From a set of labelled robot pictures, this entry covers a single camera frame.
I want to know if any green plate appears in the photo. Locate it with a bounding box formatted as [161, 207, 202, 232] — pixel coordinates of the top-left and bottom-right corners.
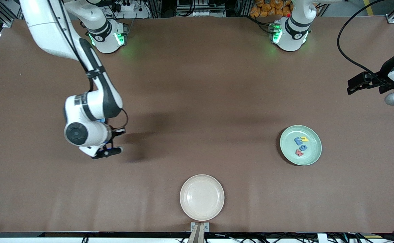
[280, 125, 322, 166]

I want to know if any beige plate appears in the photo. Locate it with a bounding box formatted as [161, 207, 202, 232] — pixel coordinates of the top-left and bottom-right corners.
[179, 174, 225, 222]

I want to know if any brown table mat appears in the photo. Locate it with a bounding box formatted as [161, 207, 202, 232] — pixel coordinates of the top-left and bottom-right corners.
[0, 16, 394, 234]

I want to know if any orange fruit pile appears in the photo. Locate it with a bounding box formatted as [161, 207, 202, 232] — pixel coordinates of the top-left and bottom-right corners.
[250, 0, 293, 18]

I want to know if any white power strip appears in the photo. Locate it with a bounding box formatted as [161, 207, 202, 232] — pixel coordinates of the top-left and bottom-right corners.
[111, 0, 150, 19]

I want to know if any white black electronics box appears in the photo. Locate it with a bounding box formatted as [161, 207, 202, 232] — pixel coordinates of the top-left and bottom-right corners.
[177, 0, 226, 17]

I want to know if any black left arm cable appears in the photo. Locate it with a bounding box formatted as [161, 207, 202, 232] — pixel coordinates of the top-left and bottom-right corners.
[337, 0, 394, 86]

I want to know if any beige camera mount pole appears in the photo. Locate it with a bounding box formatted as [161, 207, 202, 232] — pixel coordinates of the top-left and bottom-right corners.
[188, 224, 205, 243]

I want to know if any grey metal mount bracket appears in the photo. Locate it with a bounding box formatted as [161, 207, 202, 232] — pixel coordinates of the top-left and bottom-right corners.
[190, 222, 210, 233]

